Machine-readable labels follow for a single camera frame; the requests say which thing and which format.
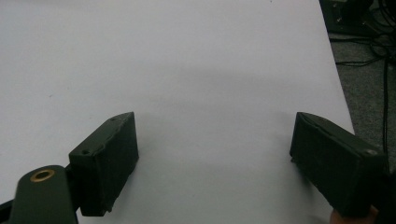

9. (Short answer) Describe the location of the black stand base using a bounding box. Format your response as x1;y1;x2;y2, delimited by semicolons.
318;0;386;39

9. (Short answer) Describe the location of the black floor cable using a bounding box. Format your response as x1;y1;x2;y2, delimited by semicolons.
335;57;387;68

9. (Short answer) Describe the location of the white table cover sheet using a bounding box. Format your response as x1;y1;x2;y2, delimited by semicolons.
0;0;356;224

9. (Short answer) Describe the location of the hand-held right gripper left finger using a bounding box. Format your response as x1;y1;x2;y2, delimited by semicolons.
68;111;139;217

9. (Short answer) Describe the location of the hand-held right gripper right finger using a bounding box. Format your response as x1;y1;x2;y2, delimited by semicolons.
289;111;389;218

